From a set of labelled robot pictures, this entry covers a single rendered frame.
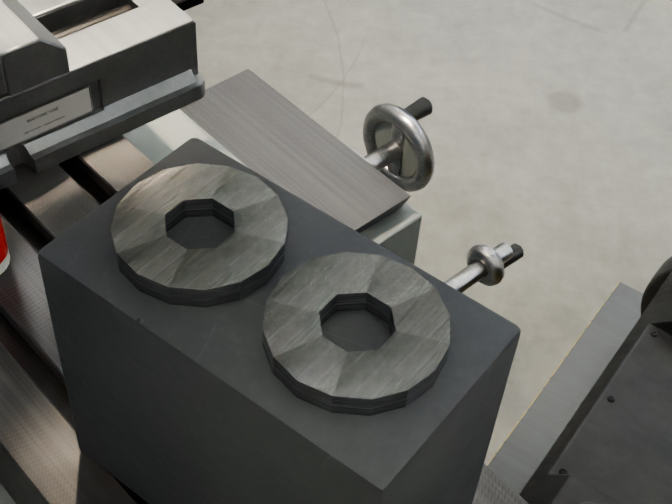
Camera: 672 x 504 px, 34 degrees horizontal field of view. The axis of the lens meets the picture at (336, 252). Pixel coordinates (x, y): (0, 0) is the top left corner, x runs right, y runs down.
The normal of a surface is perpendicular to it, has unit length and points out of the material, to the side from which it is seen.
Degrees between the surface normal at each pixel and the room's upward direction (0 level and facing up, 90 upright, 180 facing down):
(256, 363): 0
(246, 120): 0
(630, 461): 0
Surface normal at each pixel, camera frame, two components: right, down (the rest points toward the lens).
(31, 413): 0.05, -0.68
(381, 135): -0.74, 0.47
